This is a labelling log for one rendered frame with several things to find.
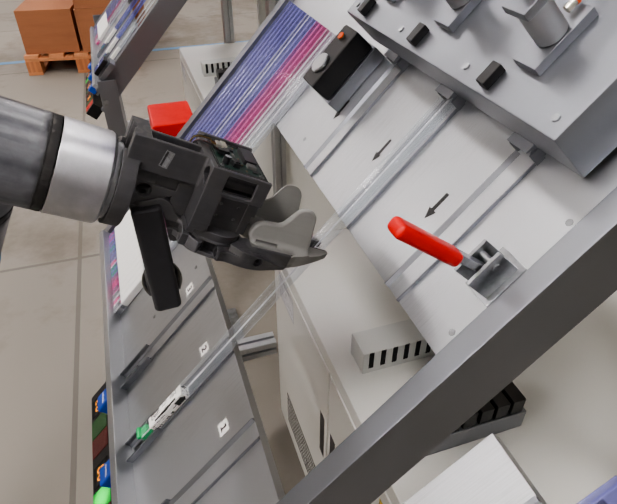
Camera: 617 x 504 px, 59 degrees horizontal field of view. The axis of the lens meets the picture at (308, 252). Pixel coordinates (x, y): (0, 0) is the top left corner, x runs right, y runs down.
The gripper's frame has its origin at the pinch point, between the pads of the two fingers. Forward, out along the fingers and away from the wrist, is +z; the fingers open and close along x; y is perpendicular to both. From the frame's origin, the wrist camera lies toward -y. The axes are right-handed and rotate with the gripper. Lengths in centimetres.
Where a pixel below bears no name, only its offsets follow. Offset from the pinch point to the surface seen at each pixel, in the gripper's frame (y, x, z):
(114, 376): -31.2, 11.4, -9.3
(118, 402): -31.3, 7.2, -9.0
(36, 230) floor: -115, 172, -9
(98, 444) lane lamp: -39.8, 7.5, -9.0
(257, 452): -13.9, -13.1, -3.0
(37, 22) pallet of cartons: -86, 380, -26
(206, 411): -18.8, -4.4, -4.3
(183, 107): -17, 88, 7
